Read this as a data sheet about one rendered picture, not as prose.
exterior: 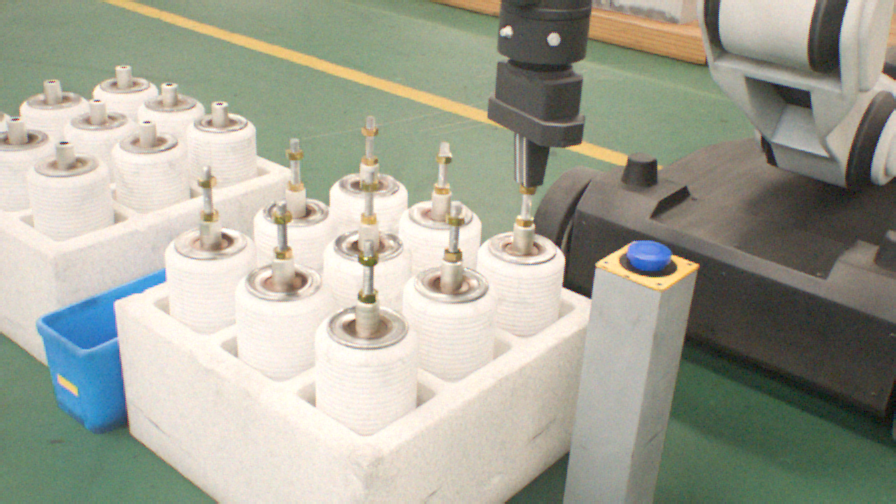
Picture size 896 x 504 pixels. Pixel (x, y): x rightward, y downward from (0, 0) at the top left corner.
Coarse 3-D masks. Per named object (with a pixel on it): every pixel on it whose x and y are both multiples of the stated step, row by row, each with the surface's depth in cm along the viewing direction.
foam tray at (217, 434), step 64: (128, 320) 102; (576, 320) 104; (128, 384) 107; (192, 384) 97; (256, 384) 90; (448, 384) 92; (512, 384) 96; (576, 384) 107; (192, 448) 101; (256, 448) 92; (320, 448) 84; (384, 448) 83; (448, 448) 90; (512, 448) 101
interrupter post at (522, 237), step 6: (516, 228) 102; (522, 228) 101; (528, 228) 101; (516, 234) 102; (522, 234) 101; (528, 234) 102; (516, 240) 102; (522, 240) 102; (528, 240) 102; (516, 246) 102; (522, 246) 102; (528, 246) 102; (516, 252) 103; (522, 252) 102; (528, 252) 103
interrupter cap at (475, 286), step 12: (420, 276) 96; (432, 276) 96; (468, 276) 97; (480, 276) 97; (420, 288) 94; (432, 288) 94; (468, 288) 95; (480, 288) 95; (432, 300) 92; (444, 300) 92; (456, 300) 92; (468, 300) 92
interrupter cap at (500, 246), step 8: (512, 232) 106; (496, 240) 105; (504, 240) 105; (512, 240) 105; (536, 240) 105; (544, 240) 105; (488, 248) 103; (496, 248) 103; (504, 248) 103; (536, 248) 104; (544, 248) 103; (552, 248) 103; (496, 256) 101; (504, 256) 101; (512, 256) 101; (520, 256) 101; (528, 256) 102; (536, 256) 101; (544, 256) 102; (552, 256) 102; (520, 264) 100; (528, 264) 100; (536, 264) 100
